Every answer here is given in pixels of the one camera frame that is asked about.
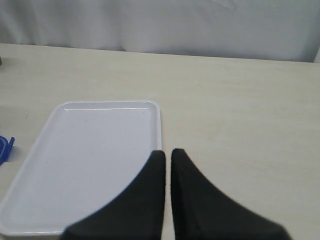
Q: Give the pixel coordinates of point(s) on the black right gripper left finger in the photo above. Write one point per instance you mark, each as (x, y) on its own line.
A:
(137, 213)

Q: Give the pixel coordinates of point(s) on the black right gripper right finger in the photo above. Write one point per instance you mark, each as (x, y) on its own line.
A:
(201, 211)

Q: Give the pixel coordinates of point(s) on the blue snap-lock container lid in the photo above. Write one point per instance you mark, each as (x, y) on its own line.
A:
(5, 148)

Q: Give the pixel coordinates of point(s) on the white rectangular plastic tray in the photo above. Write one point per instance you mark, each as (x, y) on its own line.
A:
(85, 155)

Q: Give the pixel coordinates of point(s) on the white backdrop curtain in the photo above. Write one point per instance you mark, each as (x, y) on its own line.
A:
(285, 30)

